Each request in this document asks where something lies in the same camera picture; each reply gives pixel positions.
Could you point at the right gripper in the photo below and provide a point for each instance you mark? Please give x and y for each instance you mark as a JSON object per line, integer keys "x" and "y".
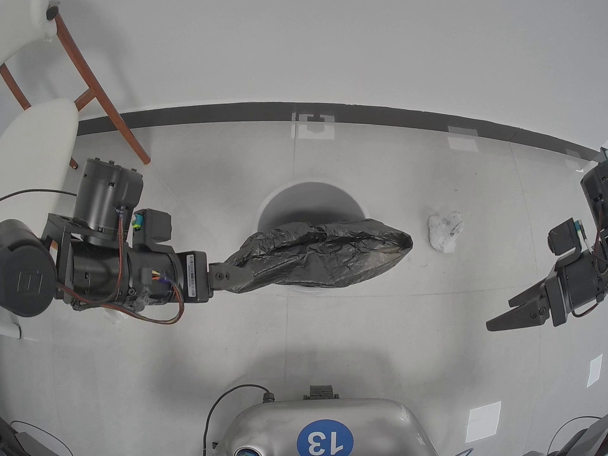
{"x": 584, "y": 283}

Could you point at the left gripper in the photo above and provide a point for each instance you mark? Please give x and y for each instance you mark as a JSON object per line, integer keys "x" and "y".
{"x": 99, "y": 273}

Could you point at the white paper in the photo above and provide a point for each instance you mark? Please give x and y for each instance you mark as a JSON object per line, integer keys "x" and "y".
{"x": 444, "y": 233}

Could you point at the black plastic bag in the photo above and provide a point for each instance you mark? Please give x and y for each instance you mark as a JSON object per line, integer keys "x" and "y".
{"x": 323, "y": 254}

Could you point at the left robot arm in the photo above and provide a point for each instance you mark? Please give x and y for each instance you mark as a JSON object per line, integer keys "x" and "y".
{"x": 26, "y": 266}

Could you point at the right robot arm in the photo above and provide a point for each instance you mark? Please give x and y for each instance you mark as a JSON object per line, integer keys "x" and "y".
{"x": 596, "y": 193}

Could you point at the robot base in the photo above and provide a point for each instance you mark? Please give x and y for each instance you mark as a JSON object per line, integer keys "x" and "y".
{"x": 285, "y": 425}

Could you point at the white trash bin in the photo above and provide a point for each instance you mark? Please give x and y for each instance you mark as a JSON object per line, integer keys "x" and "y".
{"x": 308, "y": 202}

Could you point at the white padded wooden chair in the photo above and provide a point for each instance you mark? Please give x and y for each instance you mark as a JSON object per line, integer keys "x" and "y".
{"x": 38, "y": 140}

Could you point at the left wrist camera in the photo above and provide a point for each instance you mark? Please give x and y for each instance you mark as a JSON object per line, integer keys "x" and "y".
{"x": 154, "y": 226}

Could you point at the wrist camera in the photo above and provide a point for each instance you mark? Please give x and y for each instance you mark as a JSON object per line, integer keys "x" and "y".
{"x": 565, "y": 235}
{"x": 154, "y": 226}

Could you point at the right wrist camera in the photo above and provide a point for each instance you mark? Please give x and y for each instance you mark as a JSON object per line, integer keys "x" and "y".
{"x": 565, "y": 235}

